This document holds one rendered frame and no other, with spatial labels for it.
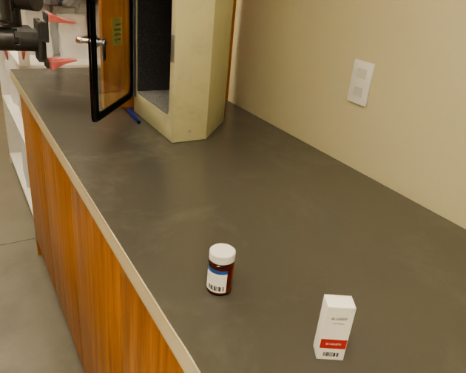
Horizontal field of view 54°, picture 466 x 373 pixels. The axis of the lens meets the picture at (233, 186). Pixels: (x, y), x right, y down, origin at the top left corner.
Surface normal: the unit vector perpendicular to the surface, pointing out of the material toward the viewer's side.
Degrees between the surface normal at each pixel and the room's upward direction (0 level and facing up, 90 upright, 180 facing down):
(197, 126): 90
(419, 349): 0
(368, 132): 90
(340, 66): 90
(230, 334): 0
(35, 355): 0
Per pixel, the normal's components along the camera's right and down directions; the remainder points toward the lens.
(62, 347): 0.09, -0.90
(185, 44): 0.51, 0.41
